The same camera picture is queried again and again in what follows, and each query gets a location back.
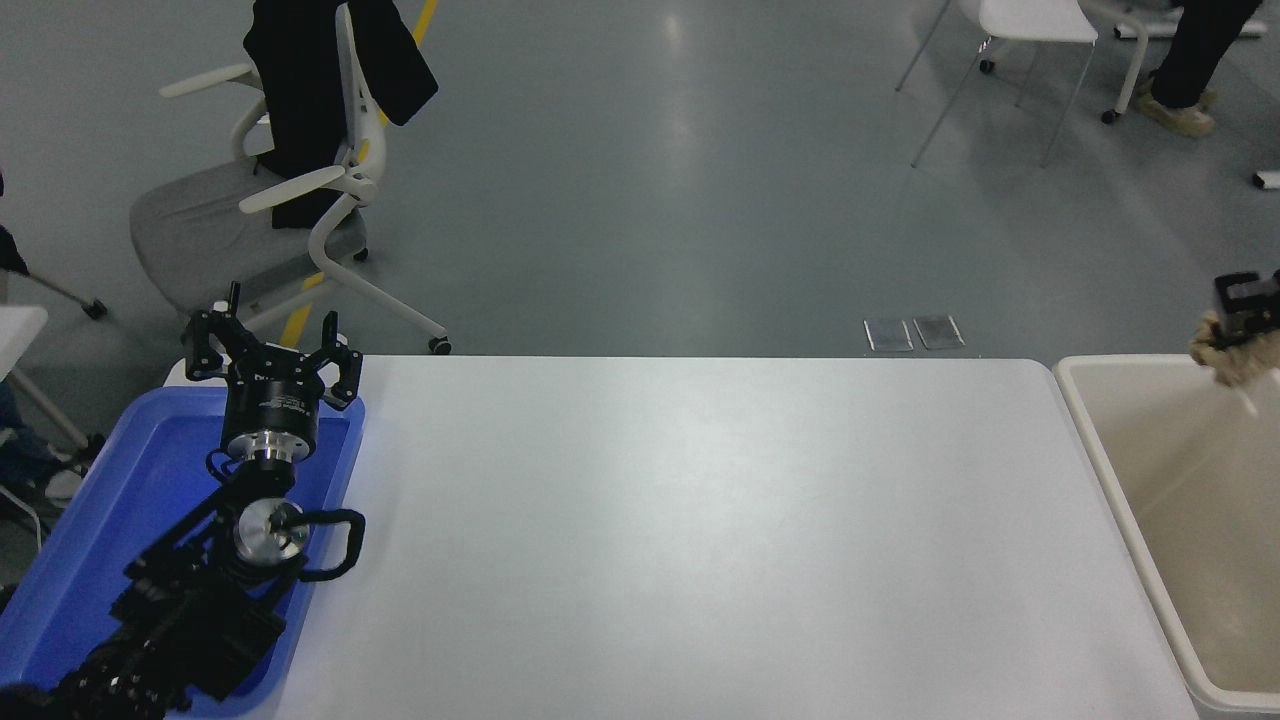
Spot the grey white office chair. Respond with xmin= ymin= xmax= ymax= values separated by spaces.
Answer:
xmin=128 ymin=0 xmax=454 ymax=357

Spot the white cable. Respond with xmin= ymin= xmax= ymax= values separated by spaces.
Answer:
xmin=0 ymin=486 xmax=47 ymax=553

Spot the black jacket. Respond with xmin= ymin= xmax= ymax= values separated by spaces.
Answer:
xmin=242 ymin=0 xmax=440 ymax=230

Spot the white wheeled frame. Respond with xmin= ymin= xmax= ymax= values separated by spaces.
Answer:
xmin=1085 ymin=0 xmax=1269 ymax=126

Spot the small white side table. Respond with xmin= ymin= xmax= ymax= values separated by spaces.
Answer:
xmin=0 ymin=304 xmax=93 ymax=453

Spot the white metal-legged chair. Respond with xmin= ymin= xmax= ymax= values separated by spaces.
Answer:
xmin=894 ymin=0 xmax=1101 ymax=169

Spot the grey chair leg with caster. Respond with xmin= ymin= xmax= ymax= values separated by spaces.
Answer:
xmin=0 ymin=225 xmax=110 ymax=321

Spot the blue plastic tray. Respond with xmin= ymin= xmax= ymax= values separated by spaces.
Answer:
xmin=0 ymin=385 xmax=367 ymax=719

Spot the tan paper ball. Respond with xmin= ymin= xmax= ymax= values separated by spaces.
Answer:
xmin=1189 ymin=310 xmax=1280 ymax=389

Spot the person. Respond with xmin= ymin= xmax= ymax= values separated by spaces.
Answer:
xmin=1138 ymin=0 xmax=1265 ymax=138
xmin=0 ymin=378 xmax=101 ymax=503

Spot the large pale plastic bin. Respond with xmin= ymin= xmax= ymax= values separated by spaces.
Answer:
xmin=1053 ymin=355 xmax=1280 ymax=713

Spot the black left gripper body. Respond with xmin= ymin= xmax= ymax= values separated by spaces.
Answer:
xmin=220 ymin=344 xmax=325 ymax=444

